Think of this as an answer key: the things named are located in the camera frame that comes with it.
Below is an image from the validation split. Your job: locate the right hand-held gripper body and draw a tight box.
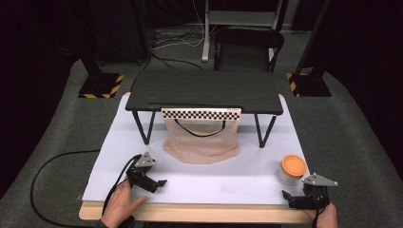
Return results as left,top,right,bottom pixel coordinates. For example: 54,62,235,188
301,173,339,210

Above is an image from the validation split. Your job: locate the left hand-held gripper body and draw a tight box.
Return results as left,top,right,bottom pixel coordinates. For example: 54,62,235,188
125,151,156,191

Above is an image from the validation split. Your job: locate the clear jar with orange lid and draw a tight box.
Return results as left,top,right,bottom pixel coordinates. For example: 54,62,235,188
278,153,309,187

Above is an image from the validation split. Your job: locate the beige mesh bag checkered band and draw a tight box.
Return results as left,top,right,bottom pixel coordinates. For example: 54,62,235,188
161,107,242,165

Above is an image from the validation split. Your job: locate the person's right hand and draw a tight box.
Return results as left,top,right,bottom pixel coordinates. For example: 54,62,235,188
304,202,338,228

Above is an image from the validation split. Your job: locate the person's left hand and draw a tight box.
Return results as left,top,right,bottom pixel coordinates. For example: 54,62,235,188
100,180,149,228

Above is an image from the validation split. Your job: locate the white table mat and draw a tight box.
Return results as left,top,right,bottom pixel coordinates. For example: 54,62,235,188
81,92,314,206

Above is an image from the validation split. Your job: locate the wooden table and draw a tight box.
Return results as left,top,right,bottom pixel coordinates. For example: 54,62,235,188
78,90,314,225

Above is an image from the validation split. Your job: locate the black stand with striped base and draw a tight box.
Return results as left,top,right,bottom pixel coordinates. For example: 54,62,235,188
286,0,333,98
77,37,125,100

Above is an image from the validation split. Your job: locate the black low table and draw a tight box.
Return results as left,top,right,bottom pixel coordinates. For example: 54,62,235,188
125,68,284,149

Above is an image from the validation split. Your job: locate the white metal stand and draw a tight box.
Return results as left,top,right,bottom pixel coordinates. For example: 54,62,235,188
201,0,284,63

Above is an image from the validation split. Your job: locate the black folding chair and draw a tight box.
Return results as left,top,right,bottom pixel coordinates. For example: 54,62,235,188
213,26,285,74

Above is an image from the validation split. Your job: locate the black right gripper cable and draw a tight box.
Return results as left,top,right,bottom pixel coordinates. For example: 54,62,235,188
311,189,328,228

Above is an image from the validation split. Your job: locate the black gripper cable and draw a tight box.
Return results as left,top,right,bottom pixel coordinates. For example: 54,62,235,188
29,149,141,228
311,189,328,228

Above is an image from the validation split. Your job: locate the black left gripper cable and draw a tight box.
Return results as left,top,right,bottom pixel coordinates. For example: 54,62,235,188
29,149,141,228

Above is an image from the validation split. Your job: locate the black floor cable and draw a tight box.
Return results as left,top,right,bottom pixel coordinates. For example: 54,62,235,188
142,28,204,72

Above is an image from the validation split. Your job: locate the white floor cable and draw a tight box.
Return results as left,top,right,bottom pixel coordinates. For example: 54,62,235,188
151,0,220,51

